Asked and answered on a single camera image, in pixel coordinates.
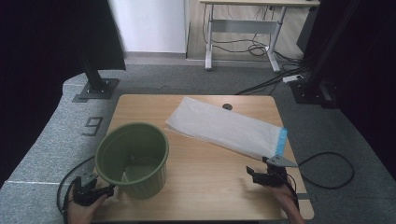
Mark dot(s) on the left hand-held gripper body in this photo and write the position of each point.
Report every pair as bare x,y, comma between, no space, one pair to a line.
85,193

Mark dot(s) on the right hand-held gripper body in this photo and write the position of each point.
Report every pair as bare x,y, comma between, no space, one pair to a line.
274,179

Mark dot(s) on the green plastic bin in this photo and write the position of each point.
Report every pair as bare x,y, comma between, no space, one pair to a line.
137,186

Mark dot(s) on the white bag with blue band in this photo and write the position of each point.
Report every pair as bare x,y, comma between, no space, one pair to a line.
224,127

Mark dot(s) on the person's left hand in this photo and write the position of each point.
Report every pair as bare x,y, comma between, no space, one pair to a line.
81,214

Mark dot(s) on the person's right hand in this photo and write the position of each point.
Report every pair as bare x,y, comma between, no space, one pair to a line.
286,200

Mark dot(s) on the grey tape marker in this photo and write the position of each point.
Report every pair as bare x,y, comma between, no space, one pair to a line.
302,196

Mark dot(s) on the black table grommet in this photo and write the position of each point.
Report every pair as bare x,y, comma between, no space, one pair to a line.
227,107

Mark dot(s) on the black metal stand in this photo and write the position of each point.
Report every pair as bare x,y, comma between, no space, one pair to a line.
95,81
311,90

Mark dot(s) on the white power strip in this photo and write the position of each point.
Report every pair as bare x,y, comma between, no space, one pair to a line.
292,78

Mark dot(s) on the white desk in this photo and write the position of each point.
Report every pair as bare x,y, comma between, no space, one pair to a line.
243,26

